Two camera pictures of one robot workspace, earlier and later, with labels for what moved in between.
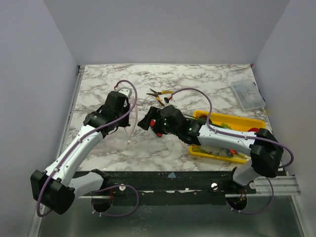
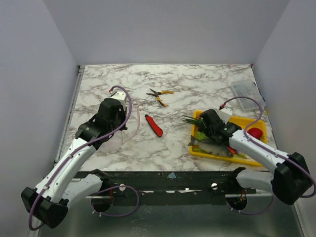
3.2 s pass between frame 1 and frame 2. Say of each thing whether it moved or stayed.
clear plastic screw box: stayed
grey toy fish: stayed
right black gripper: moved
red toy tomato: stayed
